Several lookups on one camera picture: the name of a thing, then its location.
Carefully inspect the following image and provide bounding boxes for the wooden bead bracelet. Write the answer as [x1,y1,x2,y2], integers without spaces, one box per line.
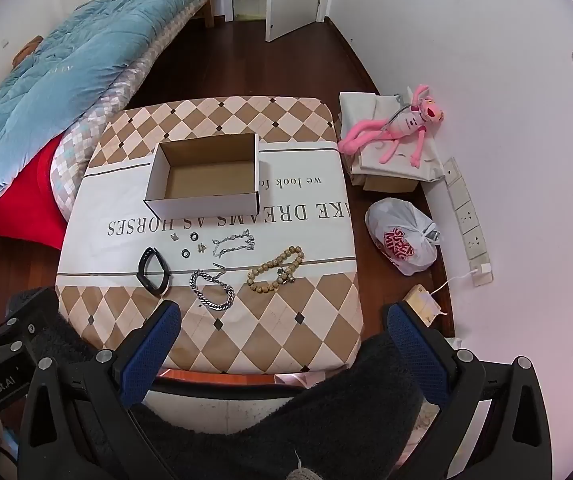
[246,246,305,293]

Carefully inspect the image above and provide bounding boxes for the white power strip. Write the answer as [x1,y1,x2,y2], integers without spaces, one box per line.
[441,157,492,288]

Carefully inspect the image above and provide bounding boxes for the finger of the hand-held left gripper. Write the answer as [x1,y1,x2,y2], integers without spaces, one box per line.
[3,287,63,356]

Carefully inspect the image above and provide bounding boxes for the cardboard box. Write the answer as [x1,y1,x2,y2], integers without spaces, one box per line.
[144,133,261,217]
[351,170,417,193]

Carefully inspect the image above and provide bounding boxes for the red bed sheet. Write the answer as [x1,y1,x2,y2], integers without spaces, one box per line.
[0,135,70,251]

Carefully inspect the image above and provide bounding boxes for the flat cardboard box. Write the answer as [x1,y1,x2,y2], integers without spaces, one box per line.
[351,170,417,193]

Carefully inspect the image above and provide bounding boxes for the checkered printed tablecloth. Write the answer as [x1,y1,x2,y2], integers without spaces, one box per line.
[56,96,365,376]

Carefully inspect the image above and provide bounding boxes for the thick silver chain bracelet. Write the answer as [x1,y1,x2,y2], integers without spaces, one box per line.
[189,261,236,313]

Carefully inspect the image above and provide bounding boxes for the thin silver chain bracelet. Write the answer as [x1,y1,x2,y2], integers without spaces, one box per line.
[211,229,257,261]

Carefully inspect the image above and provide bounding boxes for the light blue blanket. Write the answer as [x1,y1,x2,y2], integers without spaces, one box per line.
[0,0,223,201]

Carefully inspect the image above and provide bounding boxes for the checkered mattress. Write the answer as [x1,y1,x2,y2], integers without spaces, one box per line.
[50,0,217,223]

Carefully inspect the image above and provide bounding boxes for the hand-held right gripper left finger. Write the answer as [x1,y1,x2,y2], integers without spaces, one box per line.
[18,301,183,480]

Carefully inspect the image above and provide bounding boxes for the white charger cable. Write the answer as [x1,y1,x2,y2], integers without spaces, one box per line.
[429,270,480,317]

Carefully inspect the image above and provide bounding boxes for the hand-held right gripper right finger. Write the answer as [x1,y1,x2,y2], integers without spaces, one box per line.
[385,301,552,480]

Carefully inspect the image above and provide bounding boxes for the pink plush toy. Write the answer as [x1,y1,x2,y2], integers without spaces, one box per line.
[337,84,446,167]

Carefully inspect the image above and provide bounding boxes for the white plastic bag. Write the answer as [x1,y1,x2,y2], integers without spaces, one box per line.
[365,198,443,277]

